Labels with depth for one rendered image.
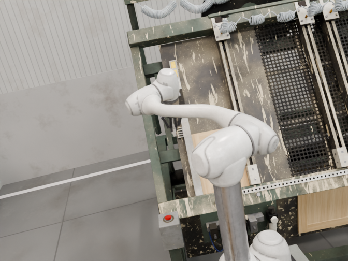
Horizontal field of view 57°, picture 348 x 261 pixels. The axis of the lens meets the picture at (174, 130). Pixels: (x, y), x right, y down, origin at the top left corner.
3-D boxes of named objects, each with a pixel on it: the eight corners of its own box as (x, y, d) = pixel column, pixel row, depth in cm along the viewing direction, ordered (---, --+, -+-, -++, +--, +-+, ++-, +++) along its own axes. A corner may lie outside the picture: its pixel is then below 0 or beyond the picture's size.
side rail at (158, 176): (159, 202, 216) (158, 203, 205) (132, 54, 236) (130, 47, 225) (168, 201, 216) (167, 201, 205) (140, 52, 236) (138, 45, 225)
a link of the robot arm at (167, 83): (171, 86, 166) (150, 97, 161) (168, 61, 155) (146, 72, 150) (184, 96, 160) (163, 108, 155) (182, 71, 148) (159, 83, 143)
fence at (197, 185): (195, 196, 210) (196, 196, 206) (169, 62, 228) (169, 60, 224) (203, 194, 210) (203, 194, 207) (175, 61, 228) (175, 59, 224)
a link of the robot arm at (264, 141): (249, 105, 122) (223, 117, 116) (288, 124, 109) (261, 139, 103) (247, 133, 129) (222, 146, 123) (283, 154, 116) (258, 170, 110)
